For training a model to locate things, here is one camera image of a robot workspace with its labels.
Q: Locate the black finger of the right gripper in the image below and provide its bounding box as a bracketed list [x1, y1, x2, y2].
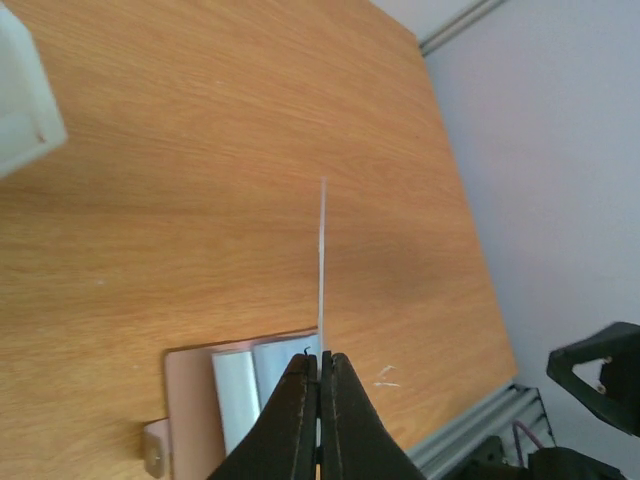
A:
[547, 322, 639, 437]

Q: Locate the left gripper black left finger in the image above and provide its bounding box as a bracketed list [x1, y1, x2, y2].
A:
[210, 354, 319, 479]

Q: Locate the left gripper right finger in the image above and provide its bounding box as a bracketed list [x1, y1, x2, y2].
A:
[319, 351, 424, 479]

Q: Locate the blue card holder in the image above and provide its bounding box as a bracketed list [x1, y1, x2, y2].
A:
[142, 329, 323, 479]

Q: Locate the clear plastic bin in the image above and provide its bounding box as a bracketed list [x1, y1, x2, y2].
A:
[1, 6, 68, 178]

